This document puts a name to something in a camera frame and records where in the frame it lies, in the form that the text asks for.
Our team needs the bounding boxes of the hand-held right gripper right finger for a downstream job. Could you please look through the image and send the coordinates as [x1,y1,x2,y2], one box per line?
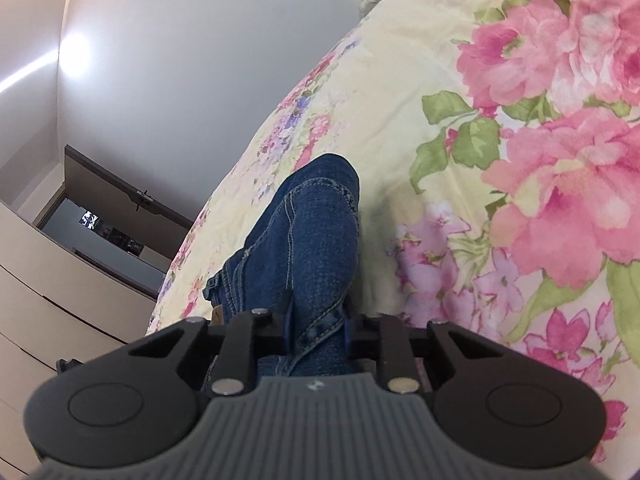
[342,312,497,394]

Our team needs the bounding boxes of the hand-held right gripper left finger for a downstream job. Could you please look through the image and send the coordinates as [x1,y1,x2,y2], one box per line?
[125,305,294,397]

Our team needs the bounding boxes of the blue denim pants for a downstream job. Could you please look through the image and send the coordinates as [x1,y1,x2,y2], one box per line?
[200,153,362,394]

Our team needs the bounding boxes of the white wardrobe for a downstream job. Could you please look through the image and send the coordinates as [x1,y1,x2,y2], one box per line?
[0,199,159,480]

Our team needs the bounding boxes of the floral yellow blanket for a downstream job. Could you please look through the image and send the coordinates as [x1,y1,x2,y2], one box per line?
[145,0,640,480]

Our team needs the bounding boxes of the dark door frame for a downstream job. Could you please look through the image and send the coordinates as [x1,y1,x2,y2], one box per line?
[34,144,197,302]

